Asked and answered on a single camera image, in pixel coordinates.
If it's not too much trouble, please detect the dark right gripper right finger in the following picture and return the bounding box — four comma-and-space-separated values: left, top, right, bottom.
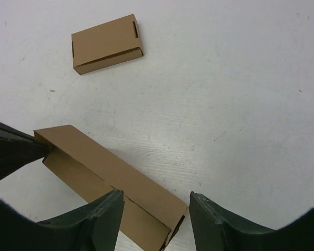
189, 192, 314, 250

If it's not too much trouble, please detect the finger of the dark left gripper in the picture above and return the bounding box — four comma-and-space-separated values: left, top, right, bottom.
0, 122, 50, 180

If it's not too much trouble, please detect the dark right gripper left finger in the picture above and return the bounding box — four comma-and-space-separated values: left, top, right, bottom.
0, 190, 124, 250

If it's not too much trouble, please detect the large cardboard box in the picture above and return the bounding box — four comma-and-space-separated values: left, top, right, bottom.
34, 125, 188, 250

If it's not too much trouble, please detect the small folded cardboard box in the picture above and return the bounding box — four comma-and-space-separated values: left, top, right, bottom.
71, 14, 144, 75

